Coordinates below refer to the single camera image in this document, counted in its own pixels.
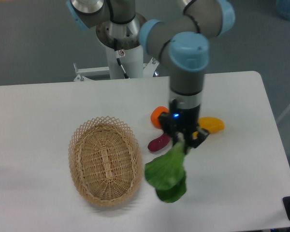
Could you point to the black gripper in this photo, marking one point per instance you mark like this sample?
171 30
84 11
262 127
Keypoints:
183 121

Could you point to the green bok choy vegetable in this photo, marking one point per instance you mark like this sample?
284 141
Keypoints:
167 175

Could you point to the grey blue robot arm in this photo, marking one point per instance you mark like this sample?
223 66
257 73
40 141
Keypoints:
181 47

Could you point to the woven wicker basket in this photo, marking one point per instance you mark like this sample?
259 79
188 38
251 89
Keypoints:
105 161

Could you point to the orange tangerine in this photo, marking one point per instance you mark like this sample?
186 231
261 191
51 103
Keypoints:
155 116

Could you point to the yellow mango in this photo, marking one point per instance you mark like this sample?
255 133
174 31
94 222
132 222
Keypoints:
211 124

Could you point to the purple sweet potato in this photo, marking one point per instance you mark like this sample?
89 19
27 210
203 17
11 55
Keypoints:
158 143

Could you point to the blue plastic bag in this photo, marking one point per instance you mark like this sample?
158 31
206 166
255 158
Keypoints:
283 8

